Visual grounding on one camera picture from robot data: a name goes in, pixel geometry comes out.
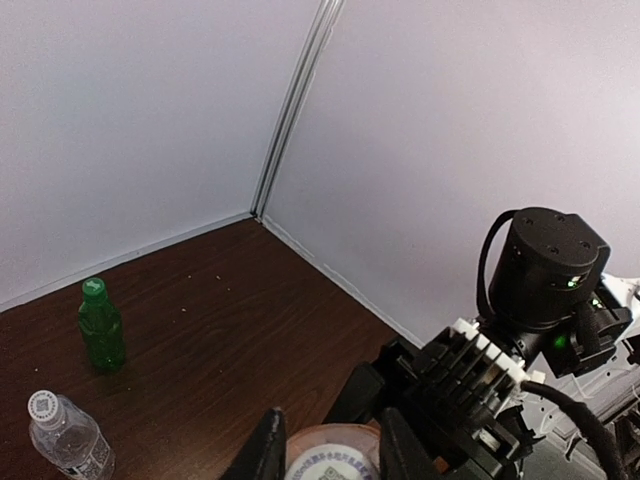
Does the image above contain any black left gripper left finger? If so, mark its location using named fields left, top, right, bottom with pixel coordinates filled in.
left=237, top=408, right=287, bottom=480

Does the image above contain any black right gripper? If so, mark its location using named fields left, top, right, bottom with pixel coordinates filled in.
left=324, top=339, right=501, bottom=480

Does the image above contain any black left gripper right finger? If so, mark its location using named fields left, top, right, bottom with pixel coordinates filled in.
left=379, top=408, right=440, bottom=480

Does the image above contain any orange tea bottle red label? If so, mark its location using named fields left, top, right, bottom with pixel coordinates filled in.
left=284, top=423, right=381, bottom=480

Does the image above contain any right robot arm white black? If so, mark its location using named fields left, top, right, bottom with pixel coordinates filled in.
left=326, top=207, right=635, bottom=479

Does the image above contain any clear water bottle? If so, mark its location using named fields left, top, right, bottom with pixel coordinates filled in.
left=27, top=390, right=116, bottom=480

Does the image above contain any green plastic bottle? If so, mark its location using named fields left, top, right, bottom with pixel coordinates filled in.
left=78, top=277, right=126, bottom=373

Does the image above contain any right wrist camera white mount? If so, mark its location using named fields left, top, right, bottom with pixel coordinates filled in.
left=374, top=319, right=539, bottom=479

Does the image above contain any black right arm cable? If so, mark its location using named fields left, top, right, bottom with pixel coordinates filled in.
left=519, top=379, right=631, bottom=480

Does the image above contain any right aluminium frame post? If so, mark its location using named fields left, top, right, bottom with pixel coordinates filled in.
left=250, top=0, right=345, bottom=222

